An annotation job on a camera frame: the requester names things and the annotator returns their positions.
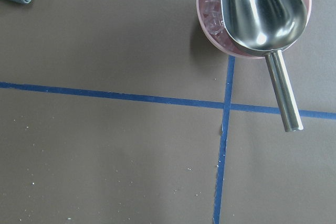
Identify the pink bowl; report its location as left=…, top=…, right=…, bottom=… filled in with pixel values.
left=196, top=0, right=312, bottom=59

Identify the metal scoop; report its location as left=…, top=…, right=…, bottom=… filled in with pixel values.
left=221, top=0, right=308, bottom=132

